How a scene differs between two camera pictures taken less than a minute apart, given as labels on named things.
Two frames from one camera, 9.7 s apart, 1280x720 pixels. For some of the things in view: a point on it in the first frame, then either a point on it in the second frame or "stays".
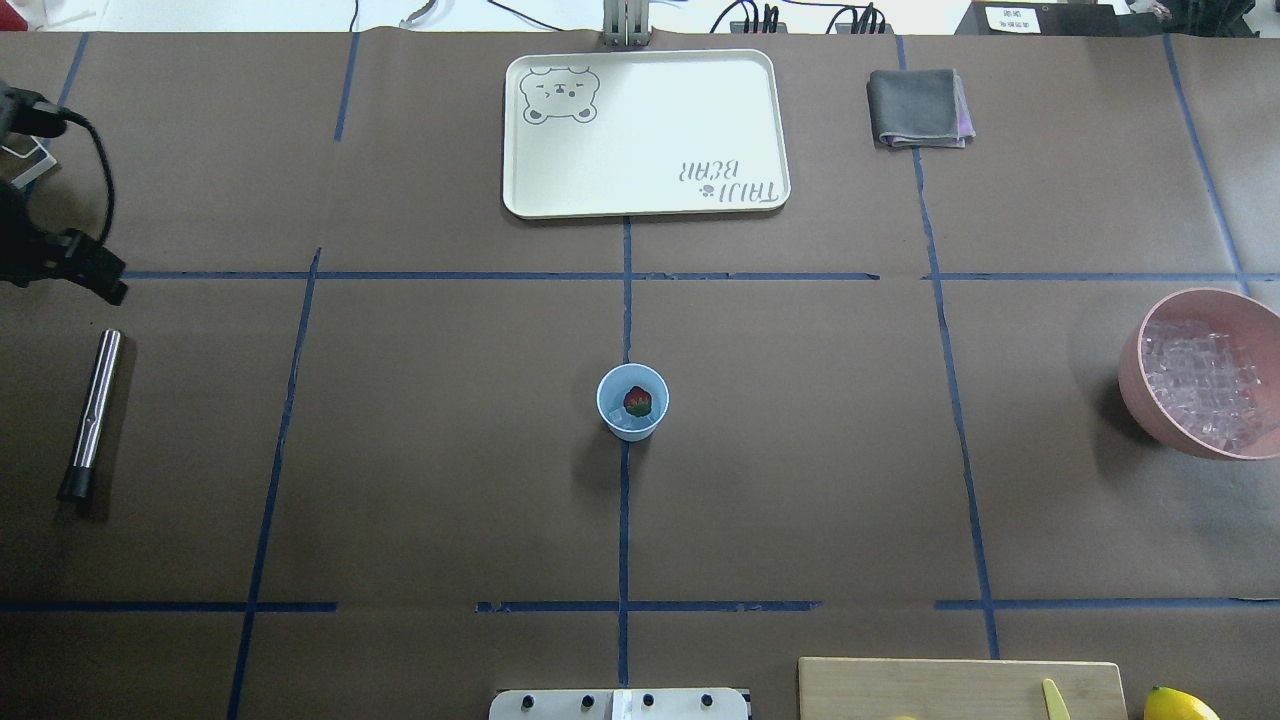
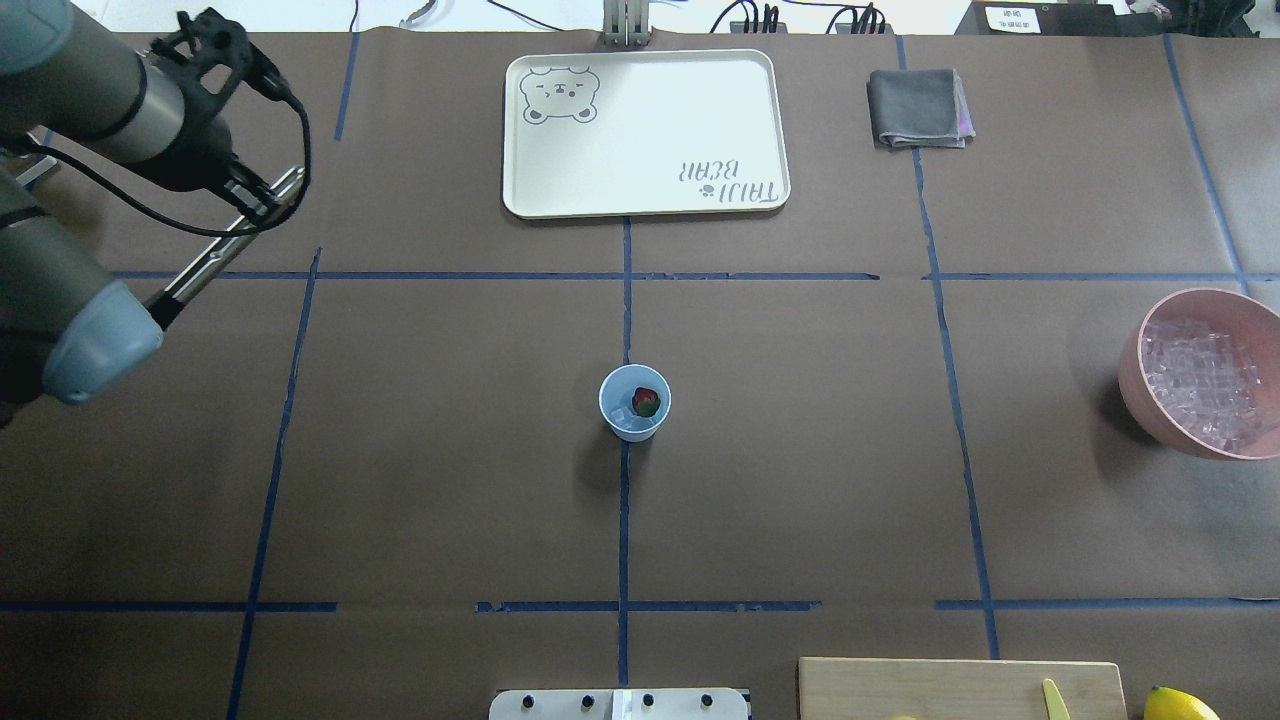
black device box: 1057,18 stays
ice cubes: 619,416 stays
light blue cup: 632,399 stays
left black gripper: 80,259 → 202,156
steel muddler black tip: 79,482 → 164,308
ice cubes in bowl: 1204,380 stays
